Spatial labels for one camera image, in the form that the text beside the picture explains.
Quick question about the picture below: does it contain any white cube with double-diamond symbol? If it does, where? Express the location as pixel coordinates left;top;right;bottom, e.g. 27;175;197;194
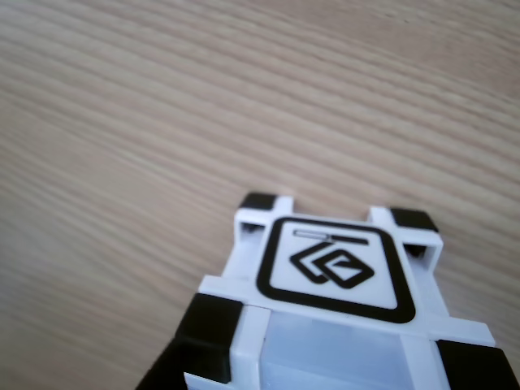
174;191;520;390

